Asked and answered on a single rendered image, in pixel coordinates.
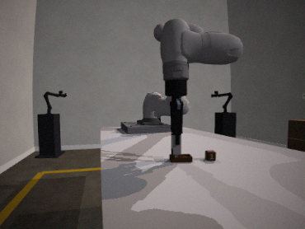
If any brown wooden tray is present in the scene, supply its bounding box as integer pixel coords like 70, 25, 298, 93
170, 154, 193, 162

